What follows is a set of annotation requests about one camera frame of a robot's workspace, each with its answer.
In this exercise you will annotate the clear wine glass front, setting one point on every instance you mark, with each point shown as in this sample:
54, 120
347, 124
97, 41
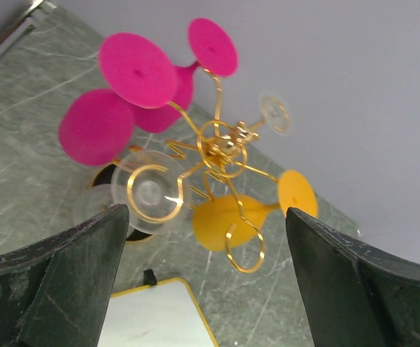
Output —
146, 181

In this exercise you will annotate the clear wine glass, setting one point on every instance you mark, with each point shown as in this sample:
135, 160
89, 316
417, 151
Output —
146, 181
275, 111

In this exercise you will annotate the magenta wine glass front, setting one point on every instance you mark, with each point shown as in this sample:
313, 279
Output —
99, 123

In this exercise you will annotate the magenta wine glass rear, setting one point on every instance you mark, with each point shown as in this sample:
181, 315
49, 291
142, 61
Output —
214, 51

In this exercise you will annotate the yellow wine glass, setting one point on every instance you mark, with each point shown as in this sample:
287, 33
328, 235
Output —
213, 219

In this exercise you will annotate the magenta wine glass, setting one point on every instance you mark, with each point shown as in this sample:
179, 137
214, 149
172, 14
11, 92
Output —
99, 123
214, 51

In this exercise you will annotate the gold wire glass rack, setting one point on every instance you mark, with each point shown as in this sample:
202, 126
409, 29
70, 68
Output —
224, 157

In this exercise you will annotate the clear wine glass rear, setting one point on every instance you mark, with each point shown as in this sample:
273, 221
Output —
275, 111

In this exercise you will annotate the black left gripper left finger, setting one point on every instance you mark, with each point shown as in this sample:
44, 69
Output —
55, 292

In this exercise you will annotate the white gold-framed tray stand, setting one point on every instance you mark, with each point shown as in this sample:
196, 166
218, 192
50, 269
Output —
158, 313

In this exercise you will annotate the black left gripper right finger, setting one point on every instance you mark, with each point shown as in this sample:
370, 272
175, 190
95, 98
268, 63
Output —
354, 294

